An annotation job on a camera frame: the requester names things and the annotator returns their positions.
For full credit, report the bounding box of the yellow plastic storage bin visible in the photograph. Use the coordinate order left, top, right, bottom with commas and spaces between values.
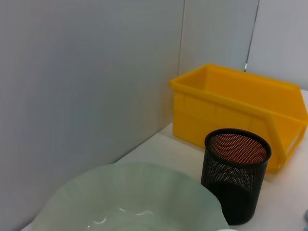
168, 63, 308, 173

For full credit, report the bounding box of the black mesh pen cup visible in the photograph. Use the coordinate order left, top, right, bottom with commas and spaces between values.
200, 128, 272, 226

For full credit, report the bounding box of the pale green wavy fruit bowl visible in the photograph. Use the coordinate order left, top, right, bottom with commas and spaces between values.
29, 162, 230, 231

